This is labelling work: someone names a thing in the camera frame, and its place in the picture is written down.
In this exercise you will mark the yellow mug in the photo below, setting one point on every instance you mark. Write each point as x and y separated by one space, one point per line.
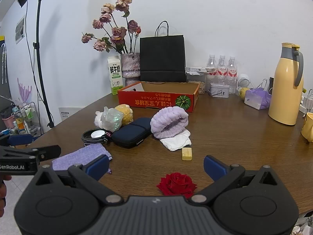
308 127

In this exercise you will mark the purple fluffy headband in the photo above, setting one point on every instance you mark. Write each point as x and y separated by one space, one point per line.
168 122

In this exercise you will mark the black charger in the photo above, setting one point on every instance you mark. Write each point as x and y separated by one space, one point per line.
271 84

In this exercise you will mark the yellow green fruit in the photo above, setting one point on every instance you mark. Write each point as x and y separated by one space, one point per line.
243 93

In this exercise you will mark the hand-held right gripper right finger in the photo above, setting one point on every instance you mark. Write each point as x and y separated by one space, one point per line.
215 167

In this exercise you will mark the purple knit pouch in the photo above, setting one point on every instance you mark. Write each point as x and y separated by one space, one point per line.
78 156

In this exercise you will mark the clear lidded storage container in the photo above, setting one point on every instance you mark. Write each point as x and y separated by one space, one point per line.
195 78

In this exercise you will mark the purple plastic-wrapped pack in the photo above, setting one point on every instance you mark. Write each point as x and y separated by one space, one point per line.
258 99

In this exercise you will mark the red cardboard box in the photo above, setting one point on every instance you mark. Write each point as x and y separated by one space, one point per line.
151 101

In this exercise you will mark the white plastic cap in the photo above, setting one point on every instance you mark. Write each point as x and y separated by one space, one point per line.
97 134

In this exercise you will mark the navy zip case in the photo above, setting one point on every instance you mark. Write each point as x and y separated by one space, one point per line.
132 133

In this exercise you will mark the red rose head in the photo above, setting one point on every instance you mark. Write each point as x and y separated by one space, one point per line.
177 183

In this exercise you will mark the white round desk gadget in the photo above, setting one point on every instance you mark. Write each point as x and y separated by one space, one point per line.
242 80

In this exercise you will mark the black paper bag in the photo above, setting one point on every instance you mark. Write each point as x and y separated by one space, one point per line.
162 58

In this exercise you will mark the white green milk carton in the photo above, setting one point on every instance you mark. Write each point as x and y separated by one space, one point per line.
115 76

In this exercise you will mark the black light stand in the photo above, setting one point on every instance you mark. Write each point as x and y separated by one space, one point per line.
38 53

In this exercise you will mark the yellow white plush toy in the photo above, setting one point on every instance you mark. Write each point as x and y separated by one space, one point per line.
127 113

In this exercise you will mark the wall poster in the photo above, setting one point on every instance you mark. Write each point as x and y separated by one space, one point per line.
20 30

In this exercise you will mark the white cloth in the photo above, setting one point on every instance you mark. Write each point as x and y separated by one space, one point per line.
176 142

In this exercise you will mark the dried pink rose bouquet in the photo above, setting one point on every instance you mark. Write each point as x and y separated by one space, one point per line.
117 33

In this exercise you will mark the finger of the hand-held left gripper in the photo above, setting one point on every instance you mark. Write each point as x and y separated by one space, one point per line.
49 151
20 139

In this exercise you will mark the small wooden block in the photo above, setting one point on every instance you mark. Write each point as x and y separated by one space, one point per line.
186 154

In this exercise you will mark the storage cart with bottles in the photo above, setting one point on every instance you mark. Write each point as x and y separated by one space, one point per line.
25 117

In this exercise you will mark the person's left hand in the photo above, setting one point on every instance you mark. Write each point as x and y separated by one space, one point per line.
4 178

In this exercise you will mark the small silver tin box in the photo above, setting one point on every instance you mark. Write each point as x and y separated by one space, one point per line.
219 91

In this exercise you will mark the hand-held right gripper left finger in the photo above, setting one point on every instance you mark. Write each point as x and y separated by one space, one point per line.
97 167

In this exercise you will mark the white flat box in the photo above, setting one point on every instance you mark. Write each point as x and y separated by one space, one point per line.
69 113

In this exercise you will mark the yellow thermos jug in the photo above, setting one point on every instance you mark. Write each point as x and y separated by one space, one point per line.
285 90

